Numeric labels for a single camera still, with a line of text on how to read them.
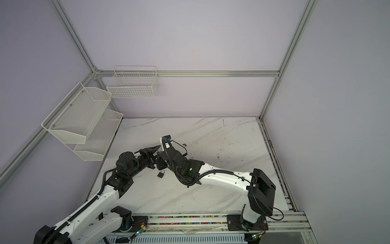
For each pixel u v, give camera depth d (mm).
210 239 702
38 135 596
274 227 732
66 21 717
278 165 995
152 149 715
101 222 566
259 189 417
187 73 928
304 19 715
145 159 690
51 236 387
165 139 620
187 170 555
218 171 491
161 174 904
